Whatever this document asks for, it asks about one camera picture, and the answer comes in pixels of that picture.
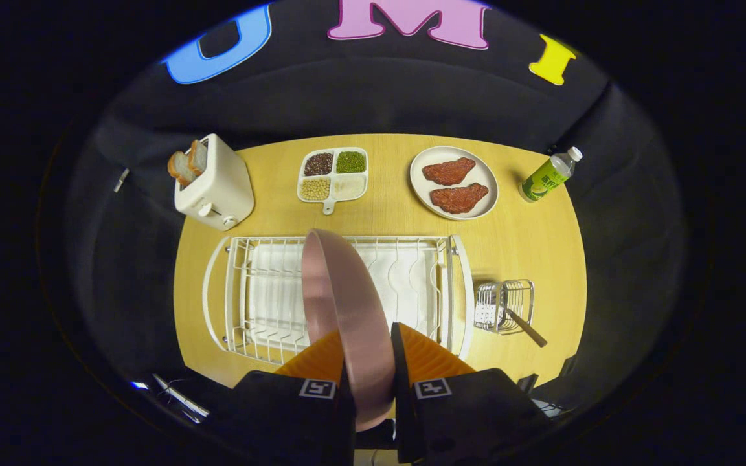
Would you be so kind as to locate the pile of white rice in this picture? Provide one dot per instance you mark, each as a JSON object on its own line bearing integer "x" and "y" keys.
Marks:
{"x": 350, "y": 186}

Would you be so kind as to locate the red meat slice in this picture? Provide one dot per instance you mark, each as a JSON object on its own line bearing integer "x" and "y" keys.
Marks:
{"x": 449, "y": 171}
{"x": 459, "y": 199}

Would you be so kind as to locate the pile of green mung beans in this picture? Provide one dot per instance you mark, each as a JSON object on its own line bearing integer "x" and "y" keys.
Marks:
{"x": 351, "y": 162}

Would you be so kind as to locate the pile of dark red beans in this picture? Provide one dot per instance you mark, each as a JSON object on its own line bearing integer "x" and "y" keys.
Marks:
{"x": 318, "y": 164}

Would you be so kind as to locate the black backdrop cloth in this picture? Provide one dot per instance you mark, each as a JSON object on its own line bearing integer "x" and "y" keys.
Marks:
{"x": 412, "y": 97}

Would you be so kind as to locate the toasted bread slice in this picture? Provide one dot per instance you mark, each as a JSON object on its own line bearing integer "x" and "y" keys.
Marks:
{"x": 197, "y": 157}
{"x": 180, "y": 168}

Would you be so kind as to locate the white oval plate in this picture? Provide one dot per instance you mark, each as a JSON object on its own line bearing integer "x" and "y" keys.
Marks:
{"x": 421, "y": 194}

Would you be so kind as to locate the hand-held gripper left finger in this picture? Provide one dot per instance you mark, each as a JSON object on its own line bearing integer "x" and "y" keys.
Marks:
{"x": 282, "y": 414}

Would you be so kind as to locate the white divided dish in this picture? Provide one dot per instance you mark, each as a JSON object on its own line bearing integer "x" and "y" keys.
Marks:
{"x": 333, "y": 175}

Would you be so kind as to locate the pink round plate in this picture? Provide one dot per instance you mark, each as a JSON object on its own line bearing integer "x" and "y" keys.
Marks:
{"x": 347, "y": 323}

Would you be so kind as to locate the white cloth clip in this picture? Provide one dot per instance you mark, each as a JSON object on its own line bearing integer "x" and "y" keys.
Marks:
{"x": 121, "y": 180}

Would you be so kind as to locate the pile of yellow soybeans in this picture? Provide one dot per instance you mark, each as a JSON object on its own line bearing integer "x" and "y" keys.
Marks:
{"x": 315, "y": 189}

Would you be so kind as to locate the green label plastic bottle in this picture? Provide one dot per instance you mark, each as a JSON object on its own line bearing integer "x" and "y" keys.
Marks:
{"x": 544, "y": 179}

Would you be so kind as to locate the white toaster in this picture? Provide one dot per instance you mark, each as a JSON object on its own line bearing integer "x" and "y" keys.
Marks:
{"x": 217, "y": 188}

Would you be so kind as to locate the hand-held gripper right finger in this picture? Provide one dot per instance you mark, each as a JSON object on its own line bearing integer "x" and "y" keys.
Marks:
{"x": 402, "y": 388}

